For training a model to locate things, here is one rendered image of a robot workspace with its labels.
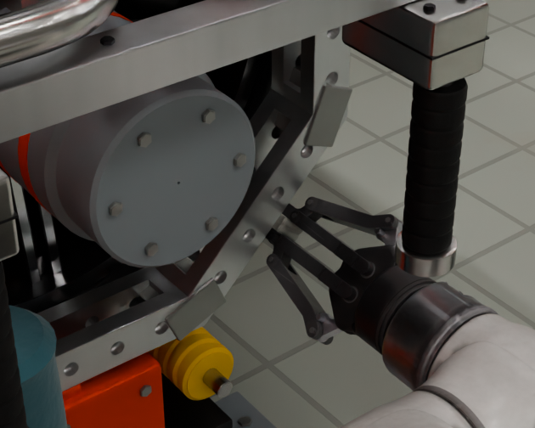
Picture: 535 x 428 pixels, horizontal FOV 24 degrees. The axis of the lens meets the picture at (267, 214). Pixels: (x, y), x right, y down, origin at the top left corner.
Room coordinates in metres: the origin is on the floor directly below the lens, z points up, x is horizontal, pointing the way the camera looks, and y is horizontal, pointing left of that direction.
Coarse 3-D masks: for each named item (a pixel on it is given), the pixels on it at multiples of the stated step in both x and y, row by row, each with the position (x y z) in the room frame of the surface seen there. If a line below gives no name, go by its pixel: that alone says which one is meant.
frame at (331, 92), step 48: (288, 48) 0.96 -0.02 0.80; (336, 48) 0.94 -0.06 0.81; (288, 96) 0.95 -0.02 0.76; (336, 96) 0.94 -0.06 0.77; (288, 144) 0.91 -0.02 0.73; (288, 192) 0.91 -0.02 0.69; (240, 240) 0.88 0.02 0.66; (96, 288) 0.86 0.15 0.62; (144, 288) 0.87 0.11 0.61; (192, 288) 0.85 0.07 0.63; (96, 336) 0.79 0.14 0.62; (144, 336) 0.82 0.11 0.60
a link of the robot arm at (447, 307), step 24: (432, 288) 0.78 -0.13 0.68; (408, 312) 0.76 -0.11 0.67; (432, 312) 0.75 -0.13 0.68; (456, 312) 0.75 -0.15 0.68; (480, 312) 0.75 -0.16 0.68; (408, 336) 0.74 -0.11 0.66; (432, 336) 0.73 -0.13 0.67; (384, 360) 0.75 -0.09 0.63; (408, 360) 0.73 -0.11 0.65; (432, 360) 0.72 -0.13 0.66; (408, 384) 0.73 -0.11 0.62
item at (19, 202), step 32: (128, 0) 1.14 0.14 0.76; (160, 0) 1.10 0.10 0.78; (192, 0) 1.07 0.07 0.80; (256, 64) 0.99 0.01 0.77; (32, 224) 0.96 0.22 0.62; (32, 256) 0.87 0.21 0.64; (64, 256) 0.91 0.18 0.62; (96, 256) 0.90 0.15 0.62; (32, 288) 0.86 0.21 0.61; (64, 288) 0.87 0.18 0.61
